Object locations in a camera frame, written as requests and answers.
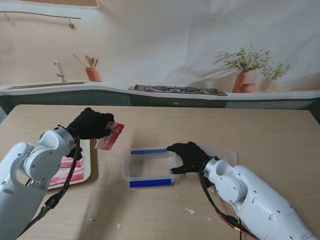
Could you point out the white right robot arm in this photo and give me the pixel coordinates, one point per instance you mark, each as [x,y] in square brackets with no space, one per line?
[250,197]

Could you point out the clear container with blue clips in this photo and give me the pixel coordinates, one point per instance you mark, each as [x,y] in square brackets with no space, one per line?
[150,183]

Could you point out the clear lid with blue label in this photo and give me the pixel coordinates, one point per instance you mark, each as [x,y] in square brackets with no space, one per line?
[225,155]

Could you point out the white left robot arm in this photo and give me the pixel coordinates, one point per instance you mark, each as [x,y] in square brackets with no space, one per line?
[25,175]

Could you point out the cream rectangular tray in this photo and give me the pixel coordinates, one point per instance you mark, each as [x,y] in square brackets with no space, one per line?
[87,162]

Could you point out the pink bacon slices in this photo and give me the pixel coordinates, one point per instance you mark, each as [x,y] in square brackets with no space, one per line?
[110,138]

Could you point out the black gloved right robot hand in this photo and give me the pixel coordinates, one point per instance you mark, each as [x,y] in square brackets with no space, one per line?
[193,157]

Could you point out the large white paper scrap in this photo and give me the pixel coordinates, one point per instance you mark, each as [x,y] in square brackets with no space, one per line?
[190,211]

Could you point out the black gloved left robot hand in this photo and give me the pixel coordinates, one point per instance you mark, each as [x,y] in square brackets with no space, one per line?
[90,125]

